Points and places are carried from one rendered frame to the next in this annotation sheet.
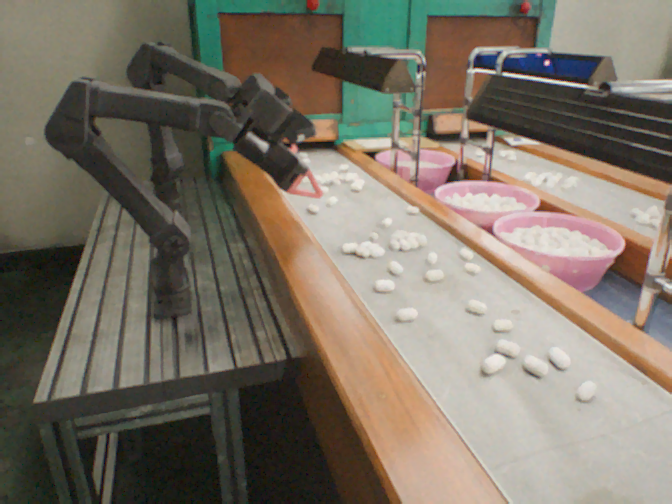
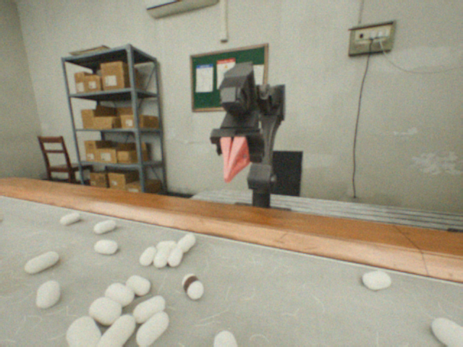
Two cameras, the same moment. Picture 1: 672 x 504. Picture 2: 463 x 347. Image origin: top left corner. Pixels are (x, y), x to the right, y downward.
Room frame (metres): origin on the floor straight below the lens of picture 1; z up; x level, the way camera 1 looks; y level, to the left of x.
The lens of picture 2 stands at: (1.24, -0.20, 0.93)
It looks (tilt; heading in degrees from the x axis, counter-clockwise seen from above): 12 degrees down; 128
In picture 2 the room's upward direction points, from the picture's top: straight up
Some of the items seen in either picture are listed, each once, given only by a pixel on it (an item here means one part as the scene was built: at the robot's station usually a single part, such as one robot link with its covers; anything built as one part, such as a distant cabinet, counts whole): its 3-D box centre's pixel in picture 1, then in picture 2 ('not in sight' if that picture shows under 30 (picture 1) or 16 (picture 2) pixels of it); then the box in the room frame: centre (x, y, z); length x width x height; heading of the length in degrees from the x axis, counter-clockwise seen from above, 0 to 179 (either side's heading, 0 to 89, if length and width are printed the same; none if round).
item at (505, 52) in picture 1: (501, 124); not in sight; (1.65, -0.48, 0.90); 0.20 x 0.19 x 0.45; 18
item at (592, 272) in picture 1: (552, 252); not in sight; (1.07, -0.46, 0.72); 0.27 x 0.27 x 0.10
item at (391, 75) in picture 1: (354, 66); not in sight; (1.50, -0.02, 1.08); 0.62 x 0.08 x 0.07; 18
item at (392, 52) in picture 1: (380, 131); not in sight; (1.52, -0.10, 0.90); 0.20 x 0.19 x 0.45; 18
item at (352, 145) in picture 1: (390, 144); not in sight; (1.96, -0.16, 0.77); 0.33 x 0.15 x 0.01; 108
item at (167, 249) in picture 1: (169, 244); (262, 182); (0.97, 0.35, 0.77); 0.09 x 0.06 x 0.06; 15
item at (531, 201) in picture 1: (484, 212); not in sight; (1.33, -0.37, 0.72); 0.27 x 0.27 x 0.10
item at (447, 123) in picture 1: (465, 122); not in sight; (2.11, -0.47, 0.83); 0.30 x 0.06 x 0.07; 108
